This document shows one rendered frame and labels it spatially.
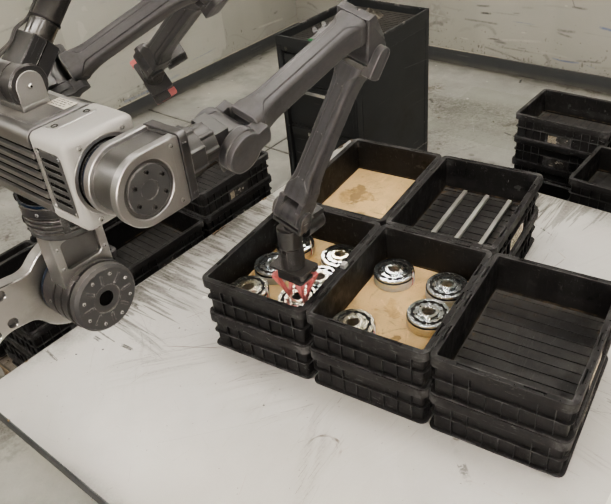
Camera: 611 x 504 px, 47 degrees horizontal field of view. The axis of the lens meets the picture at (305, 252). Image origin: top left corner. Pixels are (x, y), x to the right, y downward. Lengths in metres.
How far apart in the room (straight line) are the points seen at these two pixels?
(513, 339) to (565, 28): 3.45
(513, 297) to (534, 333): 0.13
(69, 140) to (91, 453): 0.86
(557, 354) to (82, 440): 1.10
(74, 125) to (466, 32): 4.29
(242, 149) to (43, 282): 0.50
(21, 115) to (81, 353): 0.92
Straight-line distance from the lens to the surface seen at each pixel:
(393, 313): 1.72
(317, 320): 1.57
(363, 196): 2.16
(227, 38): 5.53
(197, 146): 1.12
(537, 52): 5.04
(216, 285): 1.71
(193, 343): 1.91
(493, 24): 5.11
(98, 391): 1.87
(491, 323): 1.71
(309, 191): 1.50
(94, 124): 1.12
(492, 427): 1.56
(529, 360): 1.63
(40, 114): 1.21
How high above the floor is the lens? 1.96
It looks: 36 degrees down
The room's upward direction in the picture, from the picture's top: 6 degrees counter-clockwise
